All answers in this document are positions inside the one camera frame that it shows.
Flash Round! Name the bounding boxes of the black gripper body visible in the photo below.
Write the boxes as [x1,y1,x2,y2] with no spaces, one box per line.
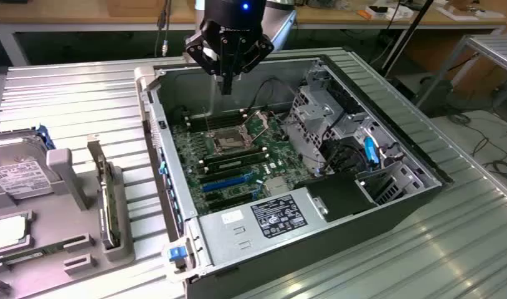
[201,0,265,40]

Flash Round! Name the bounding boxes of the Nvidia graphics card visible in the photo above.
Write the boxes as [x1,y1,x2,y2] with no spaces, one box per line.
[86,133,124,250]

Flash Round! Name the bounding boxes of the thin metal locking lever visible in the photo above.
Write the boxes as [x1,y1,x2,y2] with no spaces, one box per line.
[201,106,212,138]

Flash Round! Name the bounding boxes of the metal socket cover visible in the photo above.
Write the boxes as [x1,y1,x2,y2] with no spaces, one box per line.
[234,109,274,146]

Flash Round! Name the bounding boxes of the perforated metal drive cage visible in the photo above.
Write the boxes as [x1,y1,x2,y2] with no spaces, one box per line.
[286,84,364,158]

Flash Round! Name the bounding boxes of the CPU socket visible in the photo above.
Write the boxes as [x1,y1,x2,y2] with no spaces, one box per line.
[210,126,254,156]

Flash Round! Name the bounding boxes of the wooden desk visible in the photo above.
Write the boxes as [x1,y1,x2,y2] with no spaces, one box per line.
[0,0,507,34]

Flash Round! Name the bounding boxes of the green motherboard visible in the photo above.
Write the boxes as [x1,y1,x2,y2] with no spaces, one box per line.
[169,107,318,216]

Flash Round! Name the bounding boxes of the orange and white box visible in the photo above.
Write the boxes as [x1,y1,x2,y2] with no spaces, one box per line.
[356,4,416,21]

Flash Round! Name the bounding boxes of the black installed RAM stick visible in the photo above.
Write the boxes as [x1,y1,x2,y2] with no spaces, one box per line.
[201,148,269,176]

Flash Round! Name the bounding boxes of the black tripod pole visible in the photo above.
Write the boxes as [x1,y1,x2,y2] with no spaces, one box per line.
[378,0,432,74]

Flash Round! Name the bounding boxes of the long black expansion slot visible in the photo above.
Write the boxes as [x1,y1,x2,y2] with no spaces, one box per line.
[197,169,254,187]

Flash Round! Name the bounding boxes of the blue expansion slot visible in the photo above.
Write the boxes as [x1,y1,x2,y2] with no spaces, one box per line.
[200,176,257,193]

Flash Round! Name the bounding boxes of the small silver chipset heatsink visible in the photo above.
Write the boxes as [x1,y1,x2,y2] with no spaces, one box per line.
[264,178,290,193]

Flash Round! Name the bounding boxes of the short black expansion slot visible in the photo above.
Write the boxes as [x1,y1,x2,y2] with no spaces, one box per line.
[209,199,257,212]
[204,191,254,204]

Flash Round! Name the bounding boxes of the blue disk caddy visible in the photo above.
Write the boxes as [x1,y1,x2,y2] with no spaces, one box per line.
[28,123,57,151]

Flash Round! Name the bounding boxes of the black plastic shroud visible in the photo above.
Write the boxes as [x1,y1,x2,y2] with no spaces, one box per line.
[293,173,380,222]

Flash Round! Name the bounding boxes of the white paper stack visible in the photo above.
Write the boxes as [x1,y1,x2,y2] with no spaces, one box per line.
[433,5,481,22]

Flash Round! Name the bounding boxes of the metal disk bay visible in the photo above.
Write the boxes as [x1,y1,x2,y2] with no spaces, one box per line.
[354,160,431,207]

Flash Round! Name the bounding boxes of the grey power supply unit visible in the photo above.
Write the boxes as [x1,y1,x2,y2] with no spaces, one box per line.
[196,186,322,267]

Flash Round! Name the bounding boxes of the silver hard disk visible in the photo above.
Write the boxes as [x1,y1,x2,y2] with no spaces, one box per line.
[0,129,54,200]

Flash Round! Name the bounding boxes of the blue case latch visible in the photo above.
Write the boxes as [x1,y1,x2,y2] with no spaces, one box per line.
[164,245,188,262]

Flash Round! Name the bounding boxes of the open black PC case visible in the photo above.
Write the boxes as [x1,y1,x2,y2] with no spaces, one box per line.
[133,46,455,299]

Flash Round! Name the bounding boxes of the silver CPU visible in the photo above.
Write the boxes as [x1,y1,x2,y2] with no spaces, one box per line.
[0,215,29,250]

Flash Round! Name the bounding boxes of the grey parts rack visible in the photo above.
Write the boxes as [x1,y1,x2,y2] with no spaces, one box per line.
[0,148,137,299]

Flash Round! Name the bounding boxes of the green RAM stick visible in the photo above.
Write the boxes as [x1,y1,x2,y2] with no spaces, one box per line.
[0,241,66,267]

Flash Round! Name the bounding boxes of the black looped wire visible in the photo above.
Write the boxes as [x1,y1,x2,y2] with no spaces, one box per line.
[250,77,298,112]

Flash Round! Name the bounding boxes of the hanging cable with plug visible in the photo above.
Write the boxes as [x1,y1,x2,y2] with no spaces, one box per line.
[153,0,173,57]

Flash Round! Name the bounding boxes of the black power wire bundle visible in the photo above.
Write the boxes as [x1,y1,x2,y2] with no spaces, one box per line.
[318,138,373,176]

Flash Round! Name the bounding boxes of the metal frame table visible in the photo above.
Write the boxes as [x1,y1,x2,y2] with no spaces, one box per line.
[413,33,507,108]

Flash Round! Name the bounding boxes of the black tangled cables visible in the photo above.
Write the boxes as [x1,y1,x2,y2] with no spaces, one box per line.
[447,112,507,181]

